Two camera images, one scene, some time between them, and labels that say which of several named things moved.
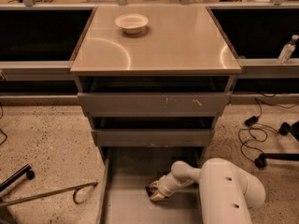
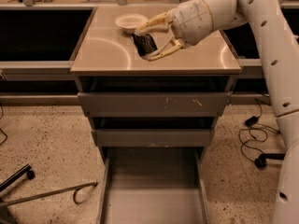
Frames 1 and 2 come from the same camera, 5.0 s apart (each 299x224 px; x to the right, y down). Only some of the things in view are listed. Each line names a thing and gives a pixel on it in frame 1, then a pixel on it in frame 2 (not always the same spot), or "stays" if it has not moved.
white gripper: (165, 187) -> (192, 22)
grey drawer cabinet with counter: (154, 76) stays
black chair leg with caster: (26, 170) stays
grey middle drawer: (152, 132) stays
